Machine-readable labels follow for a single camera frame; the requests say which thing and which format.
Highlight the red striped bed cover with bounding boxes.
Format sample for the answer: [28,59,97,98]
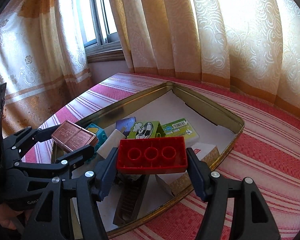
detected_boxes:
[39,73,300,239]

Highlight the teal toy brick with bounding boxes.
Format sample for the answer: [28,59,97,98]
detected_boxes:
[85,123,108,152]

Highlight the beige patterned card box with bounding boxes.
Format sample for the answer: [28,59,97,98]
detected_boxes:
[155,142,219,199]

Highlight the green toy cube block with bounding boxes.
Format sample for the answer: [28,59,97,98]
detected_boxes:
[127,121,166,139]

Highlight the red toy brick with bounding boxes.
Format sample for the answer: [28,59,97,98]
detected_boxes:
[116,137,187,174]

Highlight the window with metal frame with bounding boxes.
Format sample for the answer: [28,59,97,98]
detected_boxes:
[76,0,125,63]

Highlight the person's left hand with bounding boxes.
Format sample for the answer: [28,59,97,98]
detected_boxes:
[0,204,33,230]

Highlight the large cream patterned curtain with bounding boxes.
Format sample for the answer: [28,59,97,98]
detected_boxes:
[109,0,300,119]

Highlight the white power adapter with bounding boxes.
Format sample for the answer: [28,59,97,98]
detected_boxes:
[97,129,126,159]

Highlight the purple cube block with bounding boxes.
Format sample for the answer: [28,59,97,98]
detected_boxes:
[115,116,136,137]

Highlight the white paper tin lining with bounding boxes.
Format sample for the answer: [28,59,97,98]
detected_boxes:
[72,89,237,233]

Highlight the copper metal case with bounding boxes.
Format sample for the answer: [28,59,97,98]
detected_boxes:
[51,120,98,153]

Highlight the left side cream curtain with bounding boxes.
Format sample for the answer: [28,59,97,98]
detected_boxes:
[0,0,92,137]

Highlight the gold rectangular tin box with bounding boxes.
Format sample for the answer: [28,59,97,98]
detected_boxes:
[50,81,246,240]

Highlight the clear plastic floss pick box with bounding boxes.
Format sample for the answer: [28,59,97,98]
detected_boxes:
[162,118,199,147]

